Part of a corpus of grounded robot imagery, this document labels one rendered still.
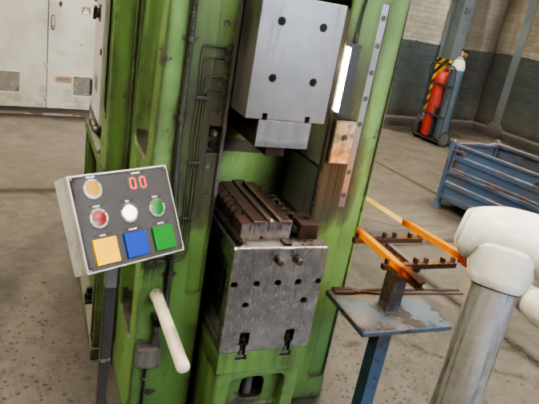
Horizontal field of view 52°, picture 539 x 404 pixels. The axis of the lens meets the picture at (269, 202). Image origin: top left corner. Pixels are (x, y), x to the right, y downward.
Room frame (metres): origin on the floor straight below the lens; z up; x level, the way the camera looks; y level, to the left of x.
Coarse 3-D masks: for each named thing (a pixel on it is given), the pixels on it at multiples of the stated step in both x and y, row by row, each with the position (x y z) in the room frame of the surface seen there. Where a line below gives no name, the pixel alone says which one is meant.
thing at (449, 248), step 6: (402, 222) 2.13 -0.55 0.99; (408, 222) 2.11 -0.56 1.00; (408, 228) 2.09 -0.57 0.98; (414, 228) 2.06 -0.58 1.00; (420, 228) 2.05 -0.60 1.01; (420, 234) 2.02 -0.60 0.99; (426, 234) 2.00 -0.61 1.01; (432, 234) 2.00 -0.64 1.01; (432, 240) 1.96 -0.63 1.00; (438, 240) 1.93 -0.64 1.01; (438, 246) 1.92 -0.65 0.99; (444, 246) 1.90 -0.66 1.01; (450, 246) 1.89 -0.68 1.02; (450, 252) 1.87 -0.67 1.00; (456, 252) 1.84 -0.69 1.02; (462, 258) 1.81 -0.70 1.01; (462, 264) 1.80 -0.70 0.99
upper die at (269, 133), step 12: (228, 120) 2.11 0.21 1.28; (240, 120) 2.00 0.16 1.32; (252, 120) 1.89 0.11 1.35; (264, 120) 1.85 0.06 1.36; (276, 120) 1.87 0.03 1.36; (240, 132) 1.98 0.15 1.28; (252, 132) 1.88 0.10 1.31; (264, 132) 1.85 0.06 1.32; (276, 132) 1.87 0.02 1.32; (288, 132) 1.89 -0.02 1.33; (300, 132) 1.91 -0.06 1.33; (264, 144) 1.86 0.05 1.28; (276, 144) 1.88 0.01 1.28; (288, 144) 1.90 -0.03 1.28; (300, 144) 1.91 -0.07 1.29
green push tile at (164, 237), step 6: (156, 228) 1.55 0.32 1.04; (162, 228) 1.57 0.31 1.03; (168, 228) 1.58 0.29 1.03; (156, 234) 1.55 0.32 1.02; (162, 234) 1.56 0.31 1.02; (168, 234) 1.58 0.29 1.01; (156, 240) 1.54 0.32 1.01; (162, 240) 1.55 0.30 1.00; (168, 240) 1.57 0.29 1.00; (174, 240) 1.58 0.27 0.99; (156, 246) 1.53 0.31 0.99; (162, 246) 1.54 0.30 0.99; (168, 246) 1.56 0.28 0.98; (174, 246) 1.57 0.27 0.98
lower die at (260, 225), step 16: (224, 192) 2.14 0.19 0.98; (240, 192) 2.14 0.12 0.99; (256, 192) 2.17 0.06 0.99; (224, 208) 2.02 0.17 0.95; (256, 208) 1.99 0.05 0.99; (272, 208) 2.02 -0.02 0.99; (240, 224) 1.85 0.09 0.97; (256, 224) 1.87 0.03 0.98; (272, 224) 1.89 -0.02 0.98; (288, 224) 1.92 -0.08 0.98
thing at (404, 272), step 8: (360, 232) 1.97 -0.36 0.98; (368, 240) 1.91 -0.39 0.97; (376, 240) 1.91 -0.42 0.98; (376, 248) 1.86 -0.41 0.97; (384, 248) 1.85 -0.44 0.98; (384, 256) 1.81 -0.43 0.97; (392, 256) 1.80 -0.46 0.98; (392, 264) 1.76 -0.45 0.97; (400, 264) 1.74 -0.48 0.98; (400, 272) 1.70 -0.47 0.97; (408, 272) 1.68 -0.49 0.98; (408, 280) 1.67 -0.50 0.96; (416, 280) 1.63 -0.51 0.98; (416, 288) 1.62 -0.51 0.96
